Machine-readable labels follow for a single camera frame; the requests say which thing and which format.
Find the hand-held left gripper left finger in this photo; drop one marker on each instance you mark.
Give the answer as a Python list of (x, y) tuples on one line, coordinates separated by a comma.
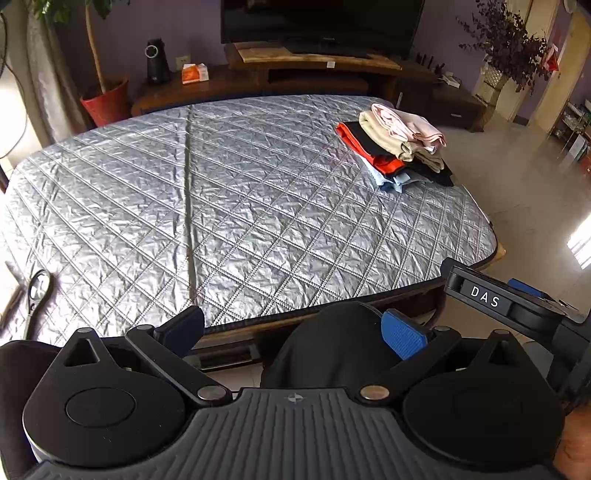
[(184, 328)]

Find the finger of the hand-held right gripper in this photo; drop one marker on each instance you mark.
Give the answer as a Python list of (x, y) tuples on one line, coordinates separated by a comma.
[(524, 286)]

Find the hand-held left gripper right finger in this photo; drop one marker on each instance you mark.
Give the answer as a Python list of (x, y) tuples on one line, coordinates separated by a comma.
[(406, 337)]

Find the person's right forearm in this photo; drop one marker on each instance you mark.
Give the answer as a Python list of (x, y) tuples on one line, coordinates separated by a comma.
[(575, 443)]

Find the silver quilted blanket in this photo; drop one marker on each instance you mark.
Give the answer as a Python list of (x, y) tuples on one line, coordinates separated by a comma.
[(231, 207)]

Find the light blue folded garment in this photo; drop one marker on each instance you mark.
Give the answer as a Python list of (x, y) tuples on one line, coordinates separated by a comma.
[(383, 179)]

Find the orange navy folded garment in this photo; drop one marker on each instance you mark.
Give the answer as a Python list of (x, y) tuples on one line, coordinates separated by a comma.
[(385, 161)]

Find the cluttered shelf rack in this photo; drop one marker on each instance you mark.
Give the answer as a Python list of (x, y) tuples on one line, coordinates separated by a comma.
[(572, 129)]

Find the beige folded garment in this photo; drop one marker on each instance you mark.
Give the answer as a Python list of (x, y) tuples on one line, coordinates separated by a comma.
[(383, 134)]

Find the woven flower vase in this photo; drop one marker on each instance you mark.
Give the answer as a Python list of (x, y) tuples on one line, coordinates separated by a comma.
[(491, 87)]

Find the small white device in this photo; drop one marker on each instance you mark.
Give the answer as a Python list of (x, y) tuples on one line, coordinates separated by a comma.
[(450, 80)]

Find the red hanging ornament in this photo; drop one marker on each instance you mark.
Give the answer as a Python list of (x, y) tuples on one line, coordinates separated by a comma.
[(550, 57)]

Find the red plant pot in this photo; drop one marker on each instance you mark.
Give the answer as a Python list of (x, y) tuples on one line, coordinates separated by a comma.
[(106, 108)]

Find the row of small dark ornaments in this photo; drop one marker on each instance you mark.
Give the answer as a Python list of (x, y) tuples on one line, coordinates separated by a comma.
[(429, 64)]

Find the dark wooden low cabinet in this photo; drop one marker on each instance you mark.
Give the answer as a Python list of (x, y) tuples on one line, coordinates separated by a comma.
[(217, 90)]

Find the dried purple flower bouquet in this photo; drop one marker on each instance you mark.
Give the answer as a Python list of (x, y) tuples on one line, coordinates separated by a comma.
[(503, 41)]

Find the orange tissue box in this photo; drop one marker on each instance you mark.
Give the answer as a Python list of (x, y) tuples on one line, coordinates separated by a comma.
[(194, 74)]

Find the black round-dial appliance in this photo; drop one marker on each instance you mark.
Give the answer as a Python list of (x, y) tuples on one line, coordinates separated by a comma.
[(157, 69)]

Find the grey curtain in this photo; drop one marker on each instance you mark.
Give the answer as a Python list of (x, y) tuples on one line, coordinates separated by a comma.
[(51, 83)]

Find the green potted tree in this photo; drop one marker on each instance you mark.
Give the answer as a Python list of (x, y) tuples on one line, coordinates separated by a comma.
[(96, 50)]

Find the light wooden television stand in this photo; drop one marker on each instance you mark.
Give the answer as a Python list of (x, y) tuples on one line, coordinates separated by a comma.
[(300, 57)]

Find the black television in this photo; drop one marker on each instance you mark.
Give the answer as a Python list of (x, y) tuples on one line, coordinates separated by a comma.
[(323, 23)]

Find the wooden table frame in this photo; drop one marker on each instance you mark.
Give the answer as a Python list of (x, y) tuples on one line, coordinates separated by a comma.
[(231, 337)]

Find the white wall socket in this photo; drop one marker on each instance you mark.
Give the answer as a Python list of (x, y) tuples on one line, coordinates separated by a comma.
[(183, 60)]

